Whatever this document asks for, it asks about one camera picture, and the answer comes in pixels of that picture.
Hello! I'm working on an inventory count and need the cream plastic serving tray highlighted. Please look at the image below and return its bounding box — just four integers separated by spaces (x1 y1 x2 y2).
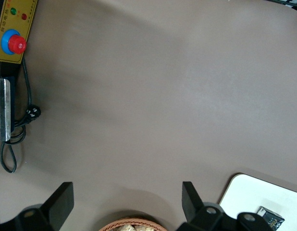
217 172 297 231

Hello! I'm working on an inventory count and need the round brown wicker basket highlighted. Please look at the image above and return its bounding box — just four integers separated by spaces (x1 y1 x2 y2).
99 216 168 231

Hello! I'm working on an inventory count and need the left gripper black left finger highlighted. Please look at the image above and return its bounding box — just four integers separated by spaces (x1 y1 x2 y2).
0 182 74 231

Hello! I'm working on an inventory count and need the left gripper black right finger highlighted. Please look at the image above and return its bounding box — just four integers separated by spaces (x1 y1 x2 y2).
177 181 272 231

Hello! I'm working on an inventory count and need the yellow black emergency stop box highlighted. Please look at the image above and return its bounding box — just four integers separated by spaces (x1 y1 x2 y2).
0 0 38 143

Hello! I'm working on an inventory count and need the black power cable with plug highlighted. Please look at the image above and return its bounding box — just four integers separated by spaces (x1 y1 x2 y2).
0 57 42 174

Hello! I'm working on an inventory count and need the black foil snack packet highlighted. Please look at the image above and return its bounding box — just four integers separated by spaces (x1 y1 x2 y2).
256 205 285 231

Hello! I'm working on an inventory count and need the clear wrapped crispy snack pack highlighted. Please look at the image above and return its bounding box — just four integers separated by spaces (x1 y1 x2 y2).
116 223 135 231
134 224 154 231

